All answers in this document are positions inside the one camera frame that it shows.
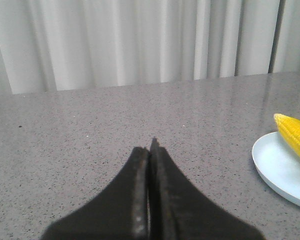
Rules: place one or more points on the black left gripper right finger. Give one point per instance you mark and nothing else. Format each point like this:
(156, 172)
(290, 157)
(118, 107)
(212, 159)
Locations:
(179, 211)

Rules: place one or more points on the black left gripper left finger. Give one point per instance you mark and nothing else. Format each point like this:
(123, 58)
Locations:
(119, 212)

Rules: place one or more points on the yellow corn cob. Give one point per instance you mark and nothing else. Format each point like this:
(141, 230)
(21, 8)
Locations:
(289, 129)

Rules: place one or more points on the light blue round plate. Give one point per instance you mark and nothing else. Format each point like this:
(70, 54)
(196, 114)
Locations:
(278, 166)

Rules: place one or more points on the grey pleated curtain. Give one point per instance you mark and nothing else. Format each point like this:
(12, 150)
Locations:
(54, 45)

